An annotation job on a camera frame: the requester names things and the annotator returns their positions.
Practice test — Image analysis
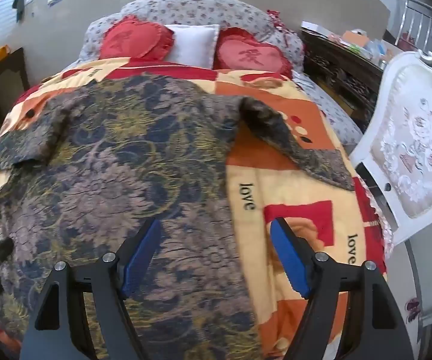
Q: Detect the white floral upholstered chair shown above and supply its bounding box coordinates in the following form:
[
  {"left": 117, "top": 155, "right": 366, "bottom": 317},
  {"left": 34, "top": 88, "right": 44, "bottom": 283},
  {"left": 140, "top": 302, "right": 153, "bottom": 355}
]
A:
[{"left": 349, "top": 49, "right": 432, "bottom": 248}]

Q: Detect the red ruffled cloth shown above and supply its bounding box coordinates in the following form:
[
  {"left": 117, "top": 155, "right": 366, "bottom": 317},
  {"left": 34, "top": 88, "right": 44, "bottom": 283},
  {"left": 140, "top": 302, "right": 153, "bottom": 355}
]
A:
[{"left": 266, "top": 9, "right": 295, "bottom": 46}]

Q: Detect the dark wooden side cabinet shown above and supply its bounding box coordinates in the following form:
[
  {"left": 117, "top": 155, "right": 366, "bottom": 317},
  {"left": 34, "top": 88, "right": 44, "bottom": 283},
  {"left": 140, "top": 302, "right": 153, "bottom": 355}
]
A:
[{"left": 0, "top": 47, "right": 31, "bottom": 151}]

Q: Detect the red heart cushion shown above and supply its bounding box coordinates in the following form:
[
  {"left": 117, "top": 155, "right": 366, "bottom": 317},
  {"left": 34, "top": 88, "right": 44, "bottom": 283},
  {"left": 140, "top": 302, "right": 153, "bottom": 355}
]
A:
[
  {"left": 99, "top": 15, "right": 174, "bottom": 61},
  {"left": 213, "top": 27, "right": 293, "bottom": 79}
]

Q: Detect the dark floral patterned shirt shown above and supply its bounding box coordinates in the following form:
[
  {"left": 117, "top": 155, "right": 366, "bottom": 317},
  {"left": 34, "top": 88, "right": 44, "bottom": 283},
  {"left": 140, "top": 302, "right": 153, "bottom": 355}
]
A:
[{"left": 0, "top": 75, "right": 355, "bottom": 360}]

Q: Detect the red orange printed blanket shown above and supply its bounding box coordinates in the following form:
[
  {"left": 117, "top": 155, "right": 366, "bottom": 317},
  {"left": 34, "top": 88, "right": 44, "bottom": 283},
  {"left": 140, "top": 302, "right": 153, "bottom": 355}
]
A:
[{"left": 0, "top": 57, "right": 394, "bottom": 360}]

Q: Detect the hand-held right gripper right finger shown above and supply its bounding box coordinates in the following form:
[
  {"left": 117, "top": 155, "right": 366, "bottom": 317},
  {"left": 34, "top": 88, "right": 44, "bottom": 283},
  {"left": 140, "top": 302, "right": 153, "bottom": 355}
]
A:
[{"left": 269, "top": 217, "right": 415, "bottom": 360}]

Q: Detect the dark green hanging cloth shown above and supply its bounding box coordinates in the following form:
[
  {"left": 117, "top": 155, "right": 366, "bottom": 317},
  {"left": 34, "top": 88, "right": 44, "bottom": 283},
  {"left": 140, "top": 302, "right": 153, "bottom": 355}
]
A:
[{"left": 12, "top": 0, "right": 26, "bottom": 23}]

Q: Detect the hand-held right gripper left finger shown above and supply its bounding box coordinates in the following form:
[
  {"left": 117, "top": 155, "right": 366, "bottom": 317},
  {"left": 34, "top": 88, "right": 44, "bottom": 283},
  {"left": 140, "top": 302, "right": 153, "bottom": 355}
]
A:
[{"left": 20, "top": 217, "right": 163, "bottom": 360}]

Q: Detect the floral bed sheet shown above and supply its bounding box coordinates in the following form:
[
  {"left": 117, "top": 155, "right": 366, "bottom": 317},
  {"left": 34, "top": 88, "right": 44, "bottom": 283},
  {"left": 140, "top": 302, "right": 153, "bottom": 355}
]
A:
[{"left": 293, "top": 70, "right": 364, "bottom": 147}]

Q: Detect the metal rack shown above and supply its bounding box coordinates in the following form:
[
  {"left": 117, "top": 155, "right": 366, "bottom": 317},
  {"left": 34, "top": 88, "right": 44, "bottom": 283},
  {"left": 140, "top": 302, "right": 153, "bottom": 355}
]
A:
[{"left": 392, "top": 0, "right": 432, "bottom": 55}]

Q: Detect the floral padded headboard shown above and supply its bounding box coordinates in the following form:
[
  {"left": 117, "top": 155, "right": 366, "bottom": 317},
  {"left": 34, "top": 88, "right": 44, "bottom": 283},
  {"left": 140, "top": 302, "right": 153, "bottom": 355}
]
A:
[{"left": 79, "top": 0, "right": 304, "bottom": 72}]

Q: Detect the dark carved wooden cabinet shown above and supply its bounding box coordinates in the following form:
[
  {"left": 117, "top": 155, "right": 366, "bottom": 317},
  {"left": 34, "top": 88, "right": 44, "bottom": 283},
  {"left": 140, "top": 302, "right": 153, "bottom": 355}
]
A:
[{"left": 300, "top": 26, "right": 385, "bottom": 128}]

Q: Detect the white pillow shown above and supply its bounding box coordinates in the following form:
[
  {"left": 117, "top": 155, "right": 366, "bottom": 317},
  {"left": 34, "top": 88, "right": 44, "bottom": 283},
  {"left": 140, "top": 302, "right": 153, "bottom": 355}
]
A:
[{"left": 163, "top": 23, "right": 220, "bottom": 70}]

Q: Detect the pile of small boxes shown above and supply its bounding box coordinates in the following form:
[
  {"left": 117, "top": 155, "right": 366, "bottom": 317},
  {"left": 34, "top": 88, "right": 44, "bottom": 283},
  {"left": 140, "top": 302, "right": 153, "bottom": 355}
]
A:
[{"left": 302, "top": 20, "right": 400, "bottom": 68}]

